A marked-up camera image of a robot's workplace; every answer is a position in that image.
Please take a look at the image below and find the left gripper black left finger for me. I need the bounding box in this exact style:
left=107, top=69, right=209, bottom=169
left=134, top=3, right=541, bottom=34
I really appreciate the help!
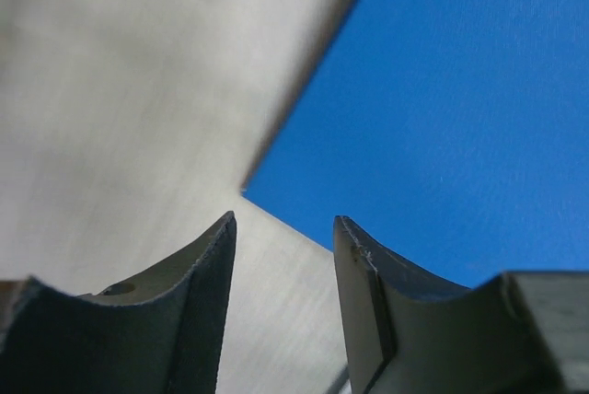
left=1, top=213, right=237, bottom=393

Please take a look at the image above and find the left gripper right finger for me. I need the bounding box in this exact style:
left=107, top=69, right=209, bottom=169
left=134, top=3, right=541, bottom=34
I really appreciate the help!
left=333, top=216, right=588, bottom=393

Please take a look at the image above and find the blue ring binder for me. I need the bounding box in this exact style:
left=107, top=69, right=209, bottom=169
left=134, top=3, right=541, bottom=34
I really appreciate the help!
left=245, top=0, right=588, bottom=286

